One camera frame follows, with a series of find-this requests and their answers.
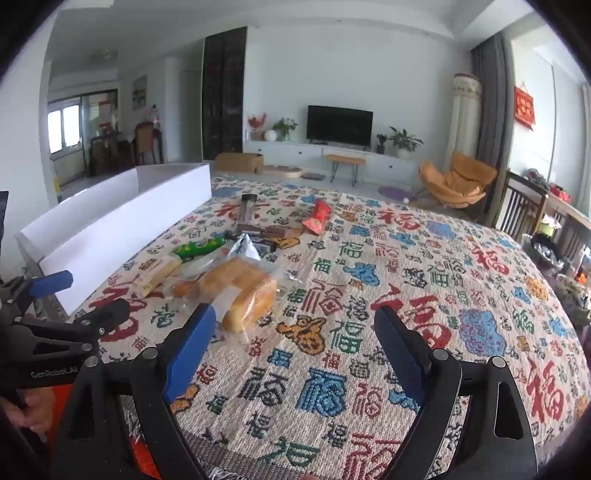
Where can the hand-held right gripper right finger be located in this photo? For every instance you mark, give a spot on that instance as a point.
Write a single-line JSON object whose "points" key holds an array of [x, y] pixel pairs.
{"points": [[401, 355]]}

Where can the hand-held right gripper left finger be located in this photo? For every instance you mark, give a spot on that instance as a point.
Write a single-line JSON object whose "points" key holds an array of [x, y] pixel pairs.
{"points": [[189, 355]]}

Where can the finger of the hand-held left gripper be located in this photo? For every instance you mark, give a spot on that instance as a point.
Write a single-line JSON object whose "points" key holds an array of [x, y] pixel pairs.
{"points": [[51, 282], [99, 316]]}

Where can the white box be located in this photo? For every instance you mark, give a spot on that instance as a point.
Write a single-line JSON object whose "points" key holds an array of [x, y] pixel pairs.
{"points": [[115, 230]]}

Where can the bread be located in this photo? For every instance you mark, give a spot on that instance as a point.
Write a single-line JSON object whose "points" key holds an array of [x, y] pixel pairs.
{"points": [[244, 290]]}

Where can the white triangular snack packet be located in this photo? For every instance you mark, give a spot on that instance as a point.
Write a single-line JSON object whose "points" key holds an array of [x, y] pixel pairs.
{"points": [[244, 249]]}

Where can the brown snack bar clear wrapper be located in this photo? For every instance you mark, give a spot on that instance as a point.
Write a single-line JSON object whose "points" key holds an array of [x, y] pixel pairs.
{"points": [[268, 228]]}

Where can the clear packet with black header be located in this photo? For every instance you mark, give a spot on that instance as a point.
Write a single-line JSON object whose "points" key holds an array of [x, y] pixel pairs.
{"points": [[249, 210]]}

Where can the person's left hand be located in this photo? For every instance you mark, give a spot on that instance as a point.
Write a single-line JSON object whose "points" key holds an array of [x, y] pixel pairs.
{"points": [[30, 410]]}

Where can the yellow wafer packet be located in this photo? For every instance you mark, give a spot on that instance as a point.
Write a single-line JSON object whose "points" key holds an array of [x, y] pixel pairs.
{"points": [[157, 274]]}

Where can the printed blanket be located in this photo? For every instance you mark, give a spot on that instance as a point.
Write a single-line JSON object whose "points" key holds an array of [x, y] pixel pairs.
{"points": [[369, 258]]}

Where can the green sausage snack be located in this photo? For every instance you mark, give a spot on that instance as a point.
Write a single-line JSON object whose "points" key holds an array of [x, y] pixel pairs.
{"points": [[198, 248]]}

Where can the brown chocolate bar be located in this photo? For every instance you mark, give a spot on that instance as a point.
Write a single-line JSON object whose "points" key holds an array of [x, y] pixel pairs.
{"points": [[270, 247]]}

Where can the red snack packet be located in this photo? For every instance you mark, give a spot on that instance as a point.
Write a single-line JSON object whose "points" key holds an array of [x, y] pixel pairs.
{"points": [[317, 219]]}

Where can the purple floor mat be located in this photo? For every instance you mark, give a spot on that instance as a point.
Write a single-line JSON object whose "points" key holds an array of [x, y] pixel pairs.
{"points": [[395, 191]]}

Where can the wooden dining chair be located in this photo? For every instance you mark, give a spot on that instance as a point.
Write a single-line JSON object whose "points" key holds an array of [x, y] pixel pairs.
{"points": [[148, 143]]}

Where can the orange lounge chair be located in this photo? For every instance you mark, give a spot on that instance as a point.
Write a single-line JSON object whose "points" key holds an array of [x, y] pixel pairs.
{"points": [[457, 182]]}

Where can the dark wooden chair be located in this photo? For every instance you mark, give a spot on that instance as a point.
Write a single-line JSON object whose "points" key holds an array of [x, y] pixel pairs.
{"points": [[517, 207]]}

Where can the cardboard box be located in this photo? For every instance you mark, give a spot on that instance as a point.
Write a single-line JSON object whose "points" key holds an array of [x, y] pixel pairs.
{"points": [[238, 162]]}

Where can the grey floor mat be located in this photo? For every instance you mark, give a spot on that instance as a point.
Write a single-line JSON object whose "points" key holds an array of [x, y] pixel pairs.
{"points": [[314, 175]]}

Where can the wooden bench with metal legs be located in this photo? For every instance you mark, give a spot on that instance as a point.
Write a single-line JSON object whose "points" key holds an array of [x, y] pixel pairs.
{"points": [[345, 159]]}

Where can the beige round floor cushion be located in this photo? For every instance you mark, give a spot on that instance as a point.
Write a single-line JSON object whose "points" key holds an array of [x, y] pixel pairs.
{"points": [[284, 173]]}

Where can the small dark potted plant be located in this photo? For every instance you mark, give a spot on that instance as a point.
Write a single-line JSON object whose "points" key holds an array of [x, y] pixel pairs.
{"points": [[381, 144]]}

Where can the cluttered side table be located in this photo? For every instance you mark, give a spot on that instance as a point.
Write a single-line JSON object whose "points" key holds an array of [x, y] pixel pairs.
{"points": [[563, 217]]}

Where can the large leafy potted plant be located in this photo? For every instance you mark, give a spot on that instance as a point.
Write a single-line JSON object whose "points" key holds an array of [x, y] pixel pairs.
{"points": [[405, 141]]}

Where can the white television cabinet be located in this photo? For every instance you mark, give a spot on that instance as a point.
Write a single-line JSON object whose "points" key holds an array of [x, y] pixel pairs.
{"points": [[295, 152]]}

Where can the round white vase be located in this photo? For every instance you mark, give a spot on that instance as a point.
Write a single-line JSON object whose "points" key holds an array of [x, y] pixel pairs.
{"points": [[270, 135]]}

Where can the black television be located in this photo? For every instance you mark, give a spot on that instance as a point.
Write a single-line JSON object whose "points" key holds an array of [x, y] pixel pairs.
{"points": [[339, 125]]}

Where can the red flowers in vase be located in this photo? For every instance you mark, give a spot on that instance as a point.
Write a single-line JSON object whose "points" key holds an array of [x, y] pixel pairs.
{"points": [[256, 124]]}

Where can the green potted plant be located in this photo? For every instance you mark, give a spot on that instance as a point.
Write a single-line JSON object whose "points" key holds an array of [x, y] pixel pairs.
{"points": [[285, 127]]}

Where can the covered standing air conditioner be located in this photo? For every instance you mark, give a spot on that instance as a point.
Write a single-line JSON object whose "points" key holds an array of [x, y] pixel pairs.
{"points": [[464, 115]]}

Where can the tall dark cabinet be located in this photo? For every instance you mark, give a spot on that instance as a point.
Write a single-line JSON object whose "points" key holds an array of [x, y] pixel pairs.
{"points": [[224, 92]]}

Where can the grey curtain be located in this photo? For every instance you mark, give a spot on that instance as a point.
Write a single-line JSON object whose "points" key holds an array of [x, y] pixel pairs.
{"points": [[491, 115]]}

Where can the framed wall painting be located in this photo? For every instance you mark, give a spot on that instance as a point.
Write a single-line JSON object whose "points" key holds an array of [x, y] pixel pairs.
{"points": [[139, 92]]}

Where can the red wall hanging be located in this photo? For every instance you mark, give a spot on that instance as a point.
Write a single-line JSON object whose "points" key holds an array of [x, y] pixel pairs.
{"points": [[524, 108]]}

